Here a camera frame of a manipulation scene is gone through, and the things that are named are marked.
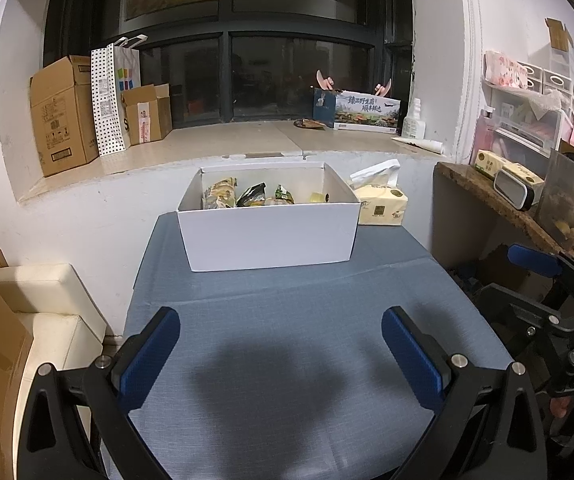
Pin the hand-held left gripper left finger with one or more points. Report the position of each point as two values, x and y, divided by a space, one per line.
149 355

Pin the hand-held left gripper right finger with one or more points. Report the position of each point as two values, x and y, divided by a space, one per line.
412 360

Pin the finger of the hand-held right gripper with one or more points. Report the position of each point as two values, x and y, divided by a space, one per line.
517 310
532 257

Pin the white cardboard box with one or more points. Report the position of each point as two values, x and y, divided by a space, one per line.
267 240

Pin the yellow round chips packet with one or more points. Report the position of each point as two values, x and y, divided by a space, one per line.
219 195

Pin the person's right hand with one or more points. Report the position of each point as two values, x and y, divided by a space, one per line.
559 406

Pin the clear acrylic box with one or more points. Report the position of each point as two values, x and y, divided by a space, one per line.
564 195

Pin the grey alarm clock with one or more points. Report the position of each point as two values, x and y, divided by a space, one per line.
514 187

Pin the wooden side shelf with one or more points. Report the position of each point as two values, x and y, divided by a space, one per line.
467 177

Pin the yellow green carton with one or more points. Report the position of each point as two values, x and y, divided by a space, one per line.
489 162

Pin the cream sofa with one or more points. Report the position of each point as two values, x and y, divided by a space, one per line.
42 290

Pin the blue tablecloth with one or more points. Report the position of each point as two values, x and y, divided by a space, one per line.
277 320

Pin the white drawer organizer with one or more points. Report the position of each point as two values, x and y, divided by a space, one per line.
522 125

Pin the pink bottle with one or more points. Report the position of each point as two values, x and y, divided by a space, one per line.
486 132

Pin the yellow tissue pack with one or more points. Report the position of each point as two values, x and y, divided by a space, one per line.
382 207

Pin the white plastic bottle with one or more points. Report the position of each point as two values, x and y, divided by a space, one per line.
412 122

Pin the small yellow roll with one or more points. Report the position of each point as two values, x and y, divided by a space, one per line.
319 197

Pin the black snack packet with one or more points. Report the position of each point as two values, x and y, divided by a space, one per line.
251 196

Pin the pink floral pouch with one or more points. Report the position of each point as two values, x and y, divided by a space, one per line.
507 70

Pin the green snack packet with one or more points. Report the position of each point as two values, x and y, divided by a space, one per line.
283 195

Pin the printed landscape gift box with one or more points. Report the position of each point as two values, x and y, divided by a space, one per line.
367 110

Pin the pink horn decoration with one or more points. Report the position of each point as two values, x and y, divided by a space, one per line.
324 81
384 89

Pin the small open cardboard box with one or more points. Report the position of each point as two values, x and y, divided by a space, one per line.
139 120

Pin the white dotted paper bag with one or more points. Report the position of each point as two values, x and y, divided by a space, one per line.
107 110

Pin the large brown cardboard box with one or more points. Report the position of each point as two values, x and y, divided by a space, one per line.
62 120

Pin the dark blue small box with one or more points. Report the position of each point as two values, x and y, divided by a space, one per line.
323 107

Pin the brown wrapper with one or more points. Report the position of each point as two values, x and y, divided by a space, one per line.
309 124

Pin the white bag with coloured squares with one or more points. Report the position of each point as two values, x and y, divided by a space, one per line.
128 67

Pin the cardboard piece on wall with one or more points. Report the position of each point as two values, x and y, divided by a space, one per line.
559 35

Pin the black window frame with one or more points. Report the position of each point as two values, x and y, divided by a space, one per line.
224 60

